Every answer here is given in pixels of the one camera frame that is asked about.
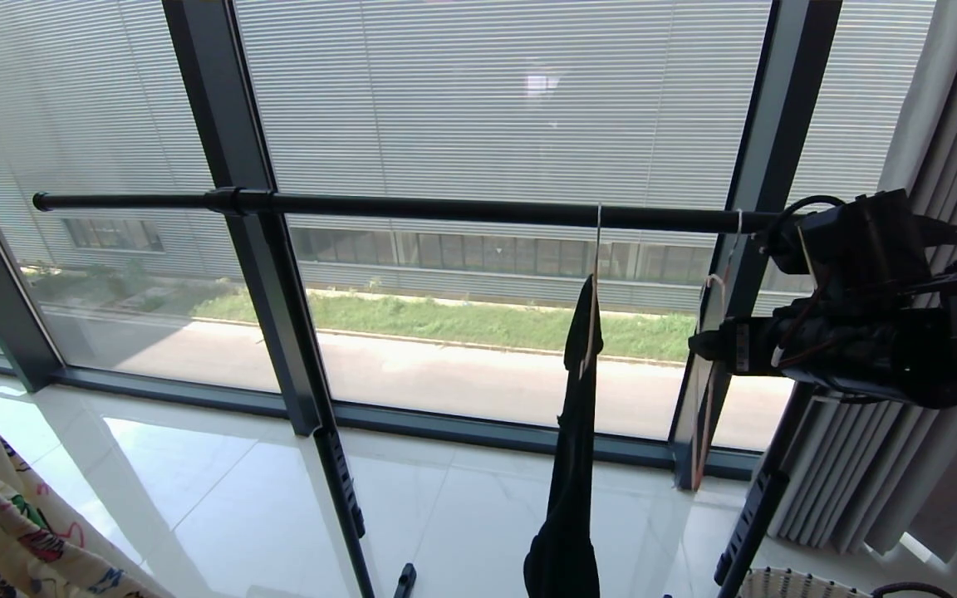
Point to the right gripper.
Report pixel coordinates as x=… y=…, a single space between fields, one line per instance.
x=861 y=349

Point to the window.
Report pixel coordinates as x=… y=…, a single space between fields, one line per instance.
x=487 y=108

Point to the pink clothes hanger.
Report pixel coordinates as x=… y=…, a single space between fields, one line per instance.
x=699 y=477
x=594 y=332

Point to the cream printed garment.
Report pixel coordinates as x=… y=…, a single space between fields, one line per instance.
x=30 y=540

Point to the black clothes rack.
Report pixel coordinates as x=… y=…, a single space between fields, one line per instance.
x=445 y=208

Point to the white laundry basket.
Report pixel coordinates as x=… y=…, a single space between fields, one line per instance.
x=786 y=585

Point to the black garment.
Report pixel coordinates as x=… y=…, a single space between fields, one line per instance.
x=570 y=498

